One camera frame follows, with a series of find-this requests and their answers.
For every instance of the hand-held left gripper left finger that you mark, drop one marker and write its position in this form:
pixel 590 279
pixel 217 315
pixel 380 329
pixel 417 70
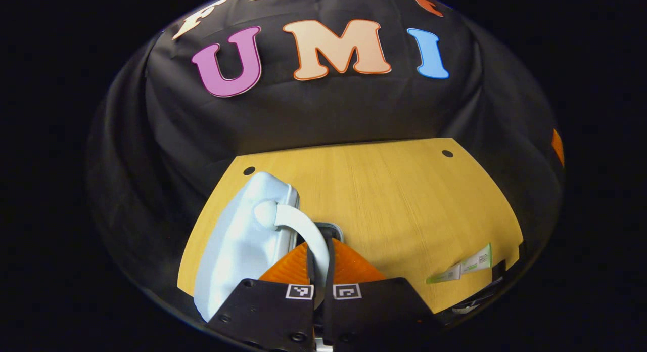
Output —
pixel 263 311

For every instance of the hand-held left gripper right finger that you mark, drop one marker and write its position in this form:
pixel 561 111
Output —
pixel 374 311

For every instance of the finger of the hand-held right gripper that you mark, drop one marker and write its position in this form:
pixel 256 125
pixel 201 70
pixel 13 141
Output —
pixel 557 147

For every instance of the green white gradient tube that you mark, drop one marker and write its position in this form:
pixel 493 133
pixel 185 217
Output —
pixel 444 275

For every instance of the white tube green stripe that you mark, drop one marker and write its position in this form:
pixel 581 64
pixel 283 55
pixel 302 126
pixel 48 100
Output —
pixel 476 261

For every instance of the black backdrop cloth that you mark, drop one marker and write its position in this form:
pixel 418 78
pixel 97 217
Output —
pixel 354 109

